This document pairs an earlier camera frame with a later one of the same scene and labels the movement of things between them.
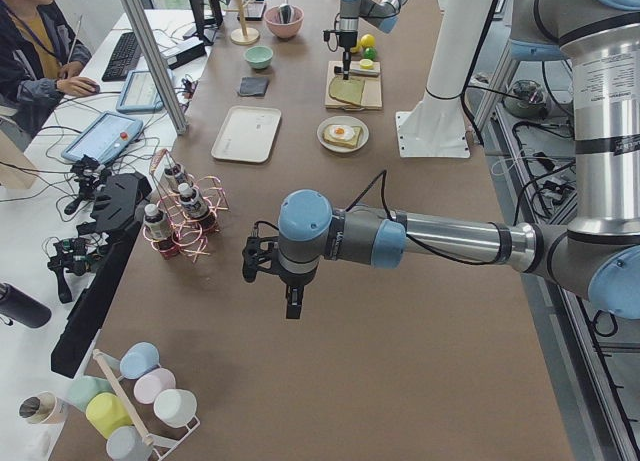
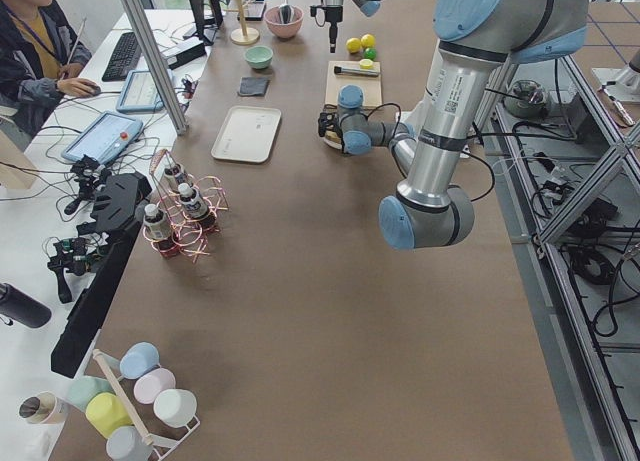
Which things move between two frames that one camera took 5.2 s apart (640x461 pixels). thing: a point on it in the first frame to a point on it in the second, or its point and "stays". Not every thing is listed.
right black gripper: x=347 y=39 to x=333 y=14
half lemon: x=366 y=64 stays
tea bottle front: x=155 y=221 stays
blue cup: x=139 y=358 stays
